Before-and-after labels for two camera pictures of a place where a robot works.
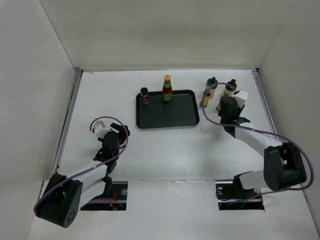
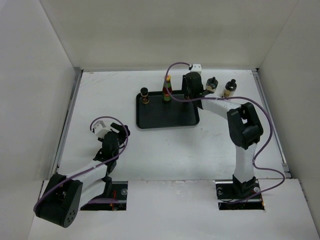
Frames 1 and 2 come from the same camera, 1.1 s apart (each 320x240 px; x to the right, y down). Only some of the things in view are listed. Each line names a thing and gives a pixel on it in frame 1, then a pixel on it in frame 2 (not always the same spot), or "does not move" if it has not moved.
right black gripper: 239,109 -> 184,86
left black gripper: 121,131 does not move
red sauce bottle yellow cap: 167,92 does not move
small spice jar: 144,93 does not move
